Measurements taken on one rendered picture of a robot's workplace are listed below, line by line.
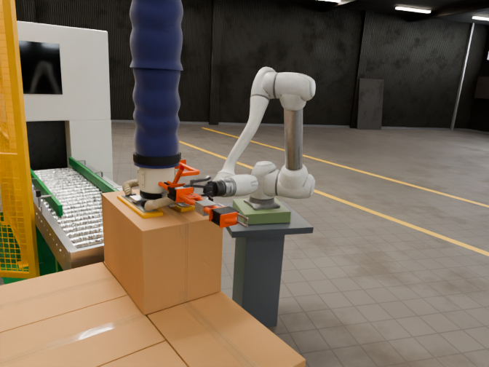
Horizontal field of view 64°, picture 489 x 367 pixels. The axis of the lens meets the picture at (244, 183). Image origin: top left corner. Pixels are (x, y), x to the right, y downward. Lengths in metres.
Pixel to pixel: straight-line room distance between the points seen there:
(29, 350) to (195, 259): 0.73
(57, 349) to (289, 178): 1.40
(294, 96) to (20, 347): 1.61
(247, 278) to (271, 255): 0.20
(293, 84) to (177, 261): 1.02
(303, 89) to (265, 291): 1.30
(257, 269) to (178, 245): 0.84
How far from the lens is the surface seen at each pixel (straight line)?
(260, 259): 2.47
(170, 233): 1.74
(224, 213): 1.44
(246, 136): 2.01
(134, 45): 1.85
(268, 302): 2.65
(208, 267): 1.92
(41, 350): 1.78
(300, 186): 2.28
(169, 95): 1.84
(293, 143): 2.17
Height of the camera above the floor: 1.59
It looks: 15 degrees down
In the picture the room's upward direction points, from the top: 3 degrees clockwise
